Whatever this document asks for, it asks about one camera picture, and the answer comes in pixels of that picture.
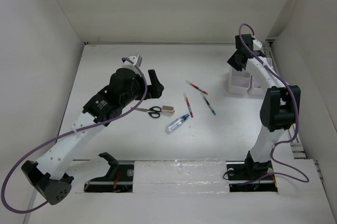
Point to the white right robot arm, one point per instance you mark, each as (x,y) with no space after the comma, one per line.
(277,112)

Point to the green gel pen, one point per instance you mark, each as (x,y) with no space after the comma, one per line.
(208,103)

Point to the black handled scissors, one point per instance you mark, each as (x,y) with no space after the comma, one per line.
(154,112)

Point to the clear glue bottle blue cap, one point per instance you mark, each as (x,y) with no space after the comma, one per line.
(177,123)

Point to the red gel pen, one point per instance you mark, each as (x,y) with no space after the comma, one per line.
(188,105)
(196,87)

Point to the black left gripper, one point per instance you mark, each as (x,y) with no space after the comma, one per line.
(154,90)

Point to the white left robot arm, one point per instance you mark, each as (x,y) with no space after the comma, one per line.
(48,173)

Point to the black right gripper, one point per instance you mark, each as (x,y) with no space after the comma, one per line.
(232,61)

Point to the beige eraser block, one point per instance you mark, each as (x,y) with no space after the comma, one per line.
(166,109)

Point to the white divided organizer left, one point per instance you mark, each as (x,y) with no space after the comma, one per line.
(238,82)

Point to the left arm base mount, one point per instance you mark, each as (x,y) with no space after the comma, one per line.
(118,178)

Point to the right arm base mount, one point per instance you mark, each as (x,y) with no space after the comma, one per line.
(243,178)

